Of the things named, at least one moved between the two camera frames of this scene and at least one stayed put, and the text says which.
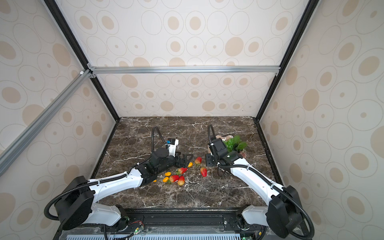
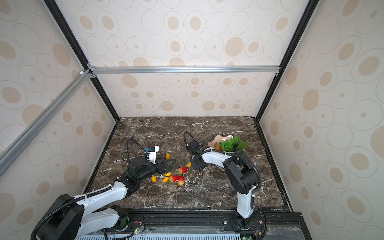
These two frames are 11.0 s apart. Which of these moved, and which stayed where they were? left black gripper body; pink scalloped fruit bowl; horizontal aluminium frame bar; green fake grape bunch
Moved: left black gripper body
Stayed: pink scalloped fruit bowl; horizontal aluminium frame bar; green fake grape bunch
